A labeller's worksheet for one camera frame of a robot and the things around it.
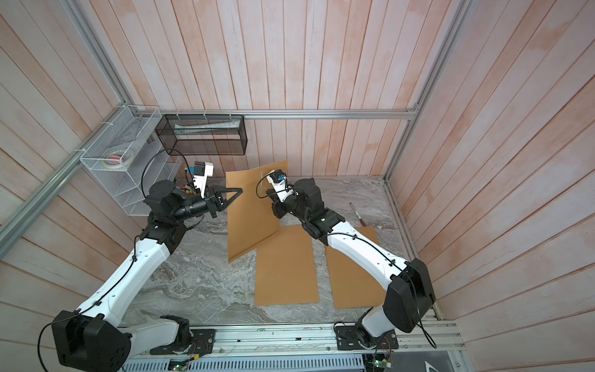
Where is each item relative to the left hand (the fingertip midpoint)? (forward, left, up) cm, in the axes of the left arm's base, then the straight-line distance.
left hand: (242, 195), depth 66 cm
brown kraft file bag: (-4, -2, -6) cm, 8 cm away
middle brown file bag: (-7, -12, -38) cm, 40 cm away
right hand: (+7, -6, -6) cm, 11 cm away
